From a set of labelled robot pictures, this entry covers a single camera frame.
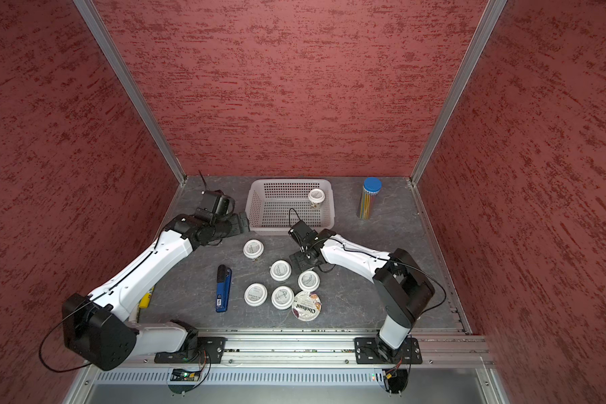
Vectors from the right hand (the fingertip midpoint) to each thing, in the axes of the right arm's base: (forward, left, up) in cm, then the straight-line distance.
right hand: (308, 265), depth 88 cm
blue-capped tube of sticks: (+24, -24, +14) cm, 37 cm away
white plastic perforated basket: (+30, +15, -4) cm, 34 cm away
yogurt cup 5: (-11, +17, +3) cm, 21 cm away
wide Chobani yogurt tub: (-14, +1, +1) cm, 14 cm away
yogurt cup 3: (+29, -4, +4) cm, 30 cm away
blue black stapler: (-6, +30, -1) cm, 30 cm away
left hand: (+7, +24, +14) cm, 29 cm away
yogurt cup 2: (-3, +10, +2) cm, 10 cm away
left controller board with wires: (-32, +37, -6) cm, 50 cm away
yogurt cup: (+6, +20, +3) cm, 21 cm away
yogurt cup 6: (-12, +9, +2) cm, 15 cm away
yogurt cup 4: (-6, 0, +2) cm, 7 cm away
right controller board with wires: (-33, -24, -5) cm, 42 cm away
